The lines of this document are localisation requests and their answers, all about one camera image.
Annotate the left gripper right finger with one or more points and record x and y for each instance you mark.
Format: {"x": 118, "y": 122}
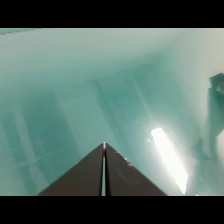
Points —
{"x": 128, "y": 180}

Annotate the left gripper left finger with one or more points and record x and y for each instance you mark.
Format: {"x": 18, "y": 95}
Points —
{"x": 83, "y": 176}

